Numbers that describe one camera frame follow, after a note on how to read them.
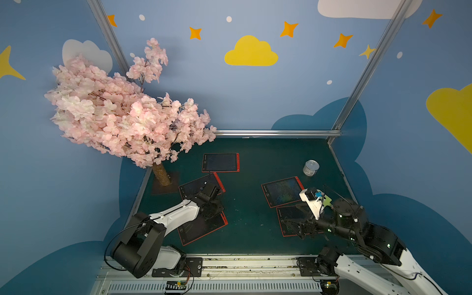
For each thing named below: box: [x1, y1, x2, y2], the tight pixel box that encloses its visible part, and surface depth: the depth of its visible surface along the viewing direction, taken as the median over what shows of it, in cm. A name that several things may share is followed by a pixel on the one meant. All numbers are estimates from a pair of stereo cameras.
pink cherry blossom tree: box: [44, 38, 217, 187], surface depth 61 cm
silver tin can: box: [302, 159, 320, 177], surface depth 105 cm
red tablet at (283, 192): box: [260, 176, 305, 209], surface depth 101 cm
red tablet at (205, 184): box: [178, 172, 227, 201], surface depth 101 cm
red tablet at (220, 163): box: [201, 153, 241, 173], surface depth 113 cm
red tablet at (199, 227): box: [177, 210, 229, 247], surface depth 86 cm
